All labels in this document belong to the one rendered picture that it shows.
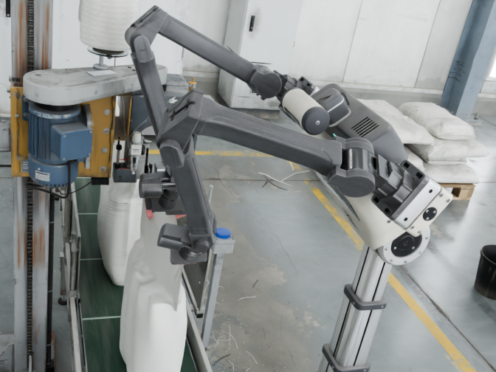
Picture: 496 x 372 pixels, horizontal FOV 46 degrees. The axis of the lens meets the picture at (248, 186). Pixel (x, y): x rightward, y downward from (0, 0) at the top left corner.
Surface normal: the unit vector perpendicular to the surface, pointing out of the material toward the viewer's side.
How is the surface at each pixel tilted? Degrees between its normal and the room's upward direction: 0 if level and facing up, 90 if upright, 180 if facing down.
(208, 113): 31
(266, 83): 87
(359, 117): 40
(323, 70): 90
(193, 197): 117
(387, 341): 0
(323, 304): 0
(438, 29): 90
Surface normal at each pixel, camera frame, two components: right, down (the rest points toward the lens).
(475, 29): -0.94, 0.00
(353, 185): -0.08, 0.81
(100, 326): 0.16, -0.89
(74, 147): 0.67, 0.42
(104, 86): 0.82, 0.36
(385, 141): 0.00, 0.03
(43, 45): 0.30, 0.46
